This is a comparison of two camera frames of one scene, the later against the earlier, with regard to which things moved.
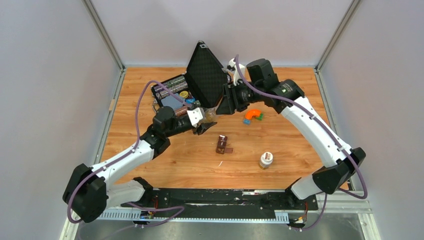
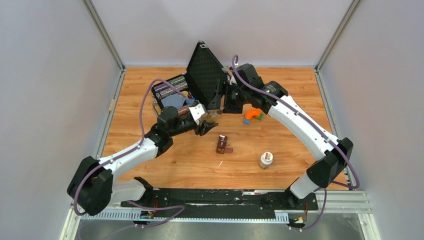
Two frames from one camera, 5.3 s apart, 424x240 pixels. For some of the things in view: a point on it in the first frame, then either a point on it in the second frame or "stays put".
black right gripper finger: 227,105 -> 215,103
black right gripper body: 243,95 stays put
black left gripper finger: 204,126 stays put
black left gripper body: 194,130 stays put
